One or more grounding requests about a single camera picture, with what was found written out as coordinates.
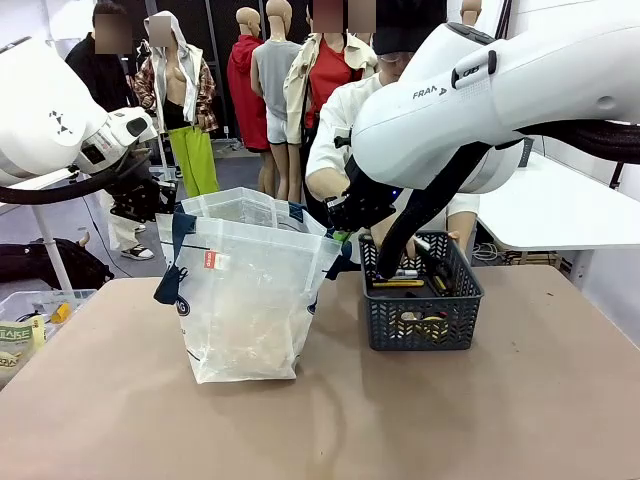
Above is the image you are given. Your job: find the mannequin in grey top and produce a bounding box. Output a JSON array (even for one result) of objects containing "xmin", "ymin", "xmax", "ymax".
[{"xmin": 249, "ymin": 0, "xmax": 307, "ymax": 202}]

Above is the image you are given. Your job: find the mannequin in plaid shirt green trousers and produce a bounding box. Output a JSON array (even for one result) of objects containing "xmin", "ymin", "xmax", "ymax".
[{"xmin": 131, "ymin": 11, "xmax": 222, "ymax": 200}]

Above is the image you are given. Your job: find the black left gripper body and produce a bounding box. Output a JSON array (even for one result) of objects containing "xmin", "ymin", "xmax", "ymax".
[{"xmin": 108, "ymin": 175, "xmax": 162, "ymax": 224}]

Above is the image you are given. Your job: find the person's right forearm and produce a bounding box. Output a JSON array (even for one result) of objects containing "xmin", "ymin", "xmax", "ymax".
[{"xmin": 305, "ymin": 167, "xmax": 351, "ymax": 211}]

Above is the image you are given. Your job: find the white rounded table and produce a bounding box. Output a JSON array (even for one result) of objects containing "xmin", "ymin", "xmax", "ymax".
[{"xmin": 473, "ymin": 148, "xmax": 640, "ymax": 252}]

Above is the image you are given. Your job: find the person in white shirt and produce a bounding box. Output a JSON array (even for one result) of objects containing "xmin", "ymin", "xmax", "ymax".
[{"xmin": 304, "ymin": 0, "xmax": 482, "ymax": 254}]

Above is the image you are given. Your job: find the black right arm cable sleeve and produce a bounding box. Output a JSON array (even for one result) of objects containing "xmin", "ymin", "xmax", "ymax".
[{"xmin": 374, "ymin": 118, "xmax": 640, "ymax": 281}]

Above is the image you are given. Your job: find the black arm cable sleeve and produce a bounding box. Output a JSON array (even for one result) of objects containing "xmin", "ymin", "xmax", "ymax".
[
  {"xmin": 374, "ymin": 118, "xmax": 640, "ymax": 281},
  {"xmin": 0, "ymin": 149, "xmax": 152, "ymax": 206}
]

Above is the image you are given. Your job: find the mannequin in white shirt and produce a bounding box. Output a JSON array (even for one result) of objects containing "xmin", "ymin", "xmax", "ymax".
[{"xmin": 459, "ymin": 0, "xmax": 484, "ymax": 27}]

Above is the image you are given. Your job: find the mannequin in red hoodie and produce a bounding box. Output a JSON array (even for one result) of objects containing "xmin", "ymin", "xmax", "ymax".
[{"xmin": 226, "ymin": 6, "xmax": 272, "ymax": 154}]

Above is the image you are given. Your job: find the dark grey plastic basket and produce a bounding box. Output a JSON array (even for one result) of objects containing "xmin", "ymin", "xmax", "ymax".
[{"xmin": 358, "ymin": 230, "xmax": 486, "ymax": 353}]

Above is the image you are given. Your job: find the clear plastic bin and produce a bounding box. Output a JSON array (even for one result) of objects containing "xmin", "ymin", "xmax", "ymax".
[{"xmin": 0, "ymin": 288, "xmax": 97, "ymax": 329}]

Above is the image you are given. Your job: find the green yellow snack bag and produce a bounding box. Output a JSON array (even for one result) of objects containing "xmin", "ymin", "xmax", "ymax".
[{"xmin": 0, "ymin": 319, "xmax": 47, "ymax": 387}]

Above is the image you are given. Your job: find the black left arm cable sleeve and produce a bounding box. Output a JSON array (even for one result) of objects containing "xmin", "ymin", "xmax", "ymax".
[{"xmin": 0, "ymin": 149, "xmax": 152, "ymax": 206}]

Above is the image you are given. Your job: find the yellow black packaged item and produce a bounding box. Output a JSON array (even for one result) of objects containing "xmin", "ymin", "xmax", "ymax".
[{"xmin": 399, "ymin": 310, "xmax": 452, "ymax": 347}]

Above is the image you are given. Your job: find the person's right hand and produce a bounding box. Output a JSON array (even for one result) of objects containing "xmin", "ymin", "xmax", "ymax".
[{"xmin": 370, "ymin": 218, "xmax": 402, "ymax": 249}]

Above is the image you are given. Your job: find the translucent white navy-handled shopping bag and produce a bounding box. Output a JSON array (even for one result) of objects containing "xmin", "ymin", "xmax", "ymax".
[{"xmin": 153, "ymin": 186, "xmax": 347, "ymax": 385}]

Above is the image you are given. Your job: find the mannequin in beige jacket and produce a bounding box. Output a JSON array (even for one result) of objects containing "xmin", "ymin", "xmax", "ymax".
[{"xmin": 282, "ymin": 0, "xmax": 380, "ymax": 146}]

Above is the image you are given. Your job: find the black bag on floor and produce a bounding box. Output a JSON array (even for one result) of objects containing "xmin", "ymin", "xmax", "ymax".
[{"xmin": 0, "ymin": 237, "xmax": 115, "ymax": 292}]

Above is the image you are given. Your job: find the person in black shirt beige trousers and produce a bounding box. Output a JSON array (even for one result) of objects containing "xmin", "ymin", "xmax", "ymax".
[{"xmin": 64, "ymin": 1, "xmax": 157, "ymax": 262}]

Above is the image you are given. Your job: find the black yellow hand tool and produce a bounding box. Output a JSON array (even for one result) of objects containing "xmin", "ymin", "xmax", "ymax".
[{"xmin": 429, "ymin": 271, "xmax": 457, "ymax": 297}]

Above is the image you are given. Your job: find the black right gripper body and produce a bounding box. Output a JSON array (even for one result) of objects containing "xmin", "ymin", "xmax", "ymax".
[{"xmin": 341, "ymin": 154, "xmax": 399, "ymax": 234}]

